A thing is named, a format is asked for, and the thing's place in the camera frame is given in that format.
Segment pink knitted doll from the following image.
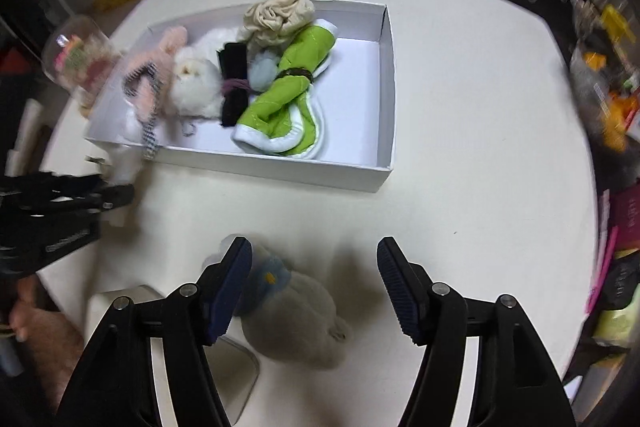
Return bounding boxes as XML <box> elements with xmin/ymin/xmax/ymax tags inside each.
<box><xmin>119</xmin><ymin>26</ymin><xmax>190</xmax><ymax>164</ymax></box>

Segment pile of snack bags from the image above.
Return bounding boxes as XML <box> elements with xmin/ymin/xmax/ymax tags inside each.
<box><xmin>570</xmin><ymin>4</ymin><xmax>640</xmax><ymax>152</ymax></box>

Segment glass dome with flowers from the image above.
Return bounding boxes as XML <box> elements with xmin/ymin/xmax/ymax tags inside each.
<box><xmin>42</xmin><ymin>16</ymin><xmax>126</xmax><ymax>118</ymax></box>

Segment cream plush toy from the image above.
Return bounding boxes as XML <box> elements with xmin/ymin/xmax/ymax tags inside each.
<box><xmin>242</xmin><ymin>0</ymin><xmax>317</xmax><ymax>48</ymax></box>

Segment cream tablecloth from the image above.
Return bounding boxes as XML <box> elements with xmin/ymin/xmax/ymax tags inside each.
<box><xmin>35</xmin><ymin>0</ymin><xmax>601</xmax><ymax>427</ymax></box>

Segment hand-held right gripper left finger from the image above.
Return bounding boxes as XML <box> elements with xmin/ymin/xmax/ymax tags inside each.
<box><xmin>55</xmin><ymin>237</ymin><xmax>253</xmax><ymax>427</ymax></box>

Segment white cardboard box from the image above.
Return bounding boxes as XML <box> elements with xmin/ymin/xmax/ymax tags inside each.
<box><xmin>84</xmin><ymin>0</ymin><xmax>397</xmax><ymax>194</ymax></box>

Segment green plush toy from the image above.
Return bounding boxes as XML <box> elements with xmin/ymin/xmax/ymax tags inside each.
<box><xmin>231</xmin><ymin>19</ymin><xmax>338</xmax><ymax>158</ymax></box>

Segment white teddy bear plush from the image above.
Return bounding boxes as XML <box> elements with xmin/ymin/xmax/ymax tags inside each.
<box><xmin>167</xmin><ymin>28</ymin><xmax>241</xmax><ymax>120</ymax></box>

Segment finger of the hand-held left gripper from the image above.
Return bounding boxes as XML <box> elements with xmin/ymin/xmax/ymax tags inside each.
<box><xmin>75</xmin><ymin>183</ymin><xmax>136</xmax><ymax>216</ymax></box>
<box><xmin>45</xmin><ymin>173</ymin><xmax>109</xmax><ymax>198</ymax></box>

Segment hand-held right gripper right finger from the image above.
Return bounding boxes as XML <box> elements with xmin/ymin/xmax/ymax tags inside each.
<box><xmin>377</xmin><ymin>236</ymin><xmax>573</xmax><ymax>427</ymax></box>

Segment red bag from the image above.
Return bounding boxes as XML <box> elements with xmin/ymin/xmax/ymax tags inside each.
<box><xmin>585</xmin><ymin>187</ymin><xmax>640</xmax><ymax>318</ymax></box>

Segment black cloth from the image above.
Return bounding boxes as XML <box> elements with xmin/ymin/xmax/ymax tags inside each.
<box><xmin>216</xmin><ymin>41</ymin><xmax>251</xmax><ymax>128</ymax></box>

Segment person's left hand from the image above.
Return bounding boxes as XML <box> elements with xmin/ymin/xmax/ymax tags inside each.
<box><xmin>9</xmin><ymin>277</ymin><xmax>43</xmax><ymax>343</ymax></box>

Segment pale blue fluffy pompom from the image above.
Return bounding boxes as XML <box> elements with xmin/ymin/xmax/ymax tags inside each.
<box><xmin>249</xmin><ymin>48</ymin><xmax>282</xmax><ymax>92</ymax></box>

